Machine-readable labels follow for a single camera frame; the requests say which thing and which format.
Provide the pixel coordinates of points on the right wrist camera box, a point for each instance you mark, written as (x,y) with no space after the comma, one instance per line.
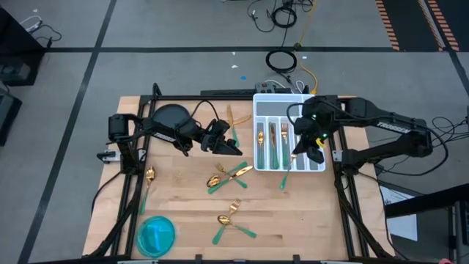
(317,155)

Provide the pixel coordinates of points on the black floor cabinet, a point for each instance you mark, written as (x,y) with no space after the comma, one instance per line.
(14,55)

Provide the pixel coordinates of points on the black aluminium table frame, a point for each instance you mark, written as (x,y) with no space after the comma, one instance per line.
(183,97)

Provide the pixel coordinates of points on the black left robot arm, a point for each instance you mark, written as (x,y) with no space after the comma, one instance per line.
(165,133)

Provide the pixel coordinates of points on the dark grey round plate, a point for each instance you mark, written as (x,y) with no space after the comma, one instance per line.
(170,113)

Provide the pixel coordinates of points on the black equipment case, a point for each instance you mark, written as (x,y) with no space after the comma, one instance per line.
(7,117)

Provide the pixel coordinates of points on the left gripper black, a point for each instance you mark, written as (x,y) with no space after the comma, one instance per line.
(216,133)

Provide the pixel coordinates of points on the white cutlery tray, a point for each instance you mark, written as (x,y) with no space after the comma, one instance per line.
(278,109)

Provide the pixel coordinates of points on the teal translucent plate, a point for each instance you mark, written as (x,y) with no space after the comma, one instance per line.
(155,236)

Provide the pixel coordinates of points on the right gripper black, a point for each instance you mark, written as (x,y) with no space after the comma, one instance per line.
(311,132)

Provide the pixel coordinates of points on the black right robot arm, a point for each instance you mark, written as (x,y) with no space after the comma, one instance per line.
(394,126)

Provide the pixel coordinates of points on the white paper sheet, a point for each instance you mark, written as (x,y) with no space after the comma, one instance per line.
(403,227)

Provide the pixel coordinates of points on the black metal beam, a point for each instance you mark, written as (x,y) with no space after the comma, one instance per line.
(425,201)

